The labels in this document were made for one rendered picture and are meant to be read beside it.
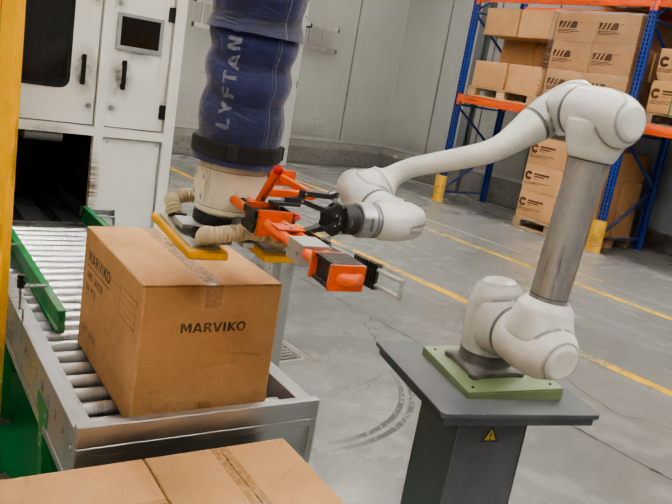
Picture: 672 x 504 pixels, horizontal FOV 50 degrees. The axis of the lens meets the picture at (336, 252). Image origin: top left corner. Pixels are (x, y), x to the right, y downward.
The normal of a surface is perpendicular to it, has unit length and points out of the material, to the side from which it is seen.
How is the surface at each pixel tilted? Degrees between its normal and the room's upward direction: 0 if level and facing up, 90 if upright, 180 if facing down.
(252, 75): 71
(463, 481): 90
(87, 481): 0
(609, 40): 90
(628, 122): 85
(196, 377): 90
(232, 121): 80
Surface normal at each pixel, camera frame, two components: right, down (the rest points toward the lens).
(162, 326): 0.51, 0.28
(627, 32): -0.78, 0.06
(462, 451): 0.30, 0.27
